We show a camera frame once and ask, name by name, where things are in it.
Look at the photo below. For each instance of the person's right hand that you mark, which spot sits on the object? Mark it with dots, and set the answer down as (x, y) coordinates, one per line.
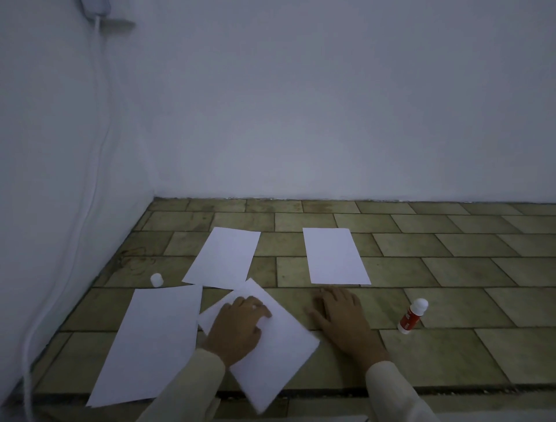
(347, 326)

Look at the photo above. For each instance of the person's left hand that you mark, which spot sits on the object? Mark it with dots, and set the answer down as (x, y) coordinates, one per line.
(236, 330)

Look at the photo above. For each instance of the single white paper sheet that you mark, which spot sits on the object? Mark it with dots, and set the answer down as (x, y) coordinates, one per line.
(147, 343)
(282, 352)

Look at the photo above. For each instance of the red and white glue stick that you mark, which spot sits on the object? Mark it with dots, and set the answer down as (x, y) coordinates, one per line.
(410, 319)

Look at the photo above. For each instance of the stack of white papers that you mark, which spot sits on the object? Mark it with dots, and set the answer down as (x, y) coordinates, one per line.
(226, 256)
(334, 256)

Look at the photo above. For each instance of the white glue stick cap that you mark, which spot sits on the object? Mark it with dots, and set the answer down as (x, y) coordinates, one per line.
(157, 280)

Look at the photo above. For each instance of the person's right forearm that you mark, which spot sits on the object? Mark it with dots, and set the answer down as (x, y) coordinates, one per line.
(397, 395)

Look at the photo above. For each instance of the person's left forearm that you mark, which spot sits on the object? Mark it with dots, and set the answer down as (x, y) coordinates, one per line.
(187, 391)

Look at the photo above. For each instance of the white plug adapter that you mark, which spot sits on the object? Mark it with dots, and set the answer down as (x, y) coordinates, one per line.
(95, 6)

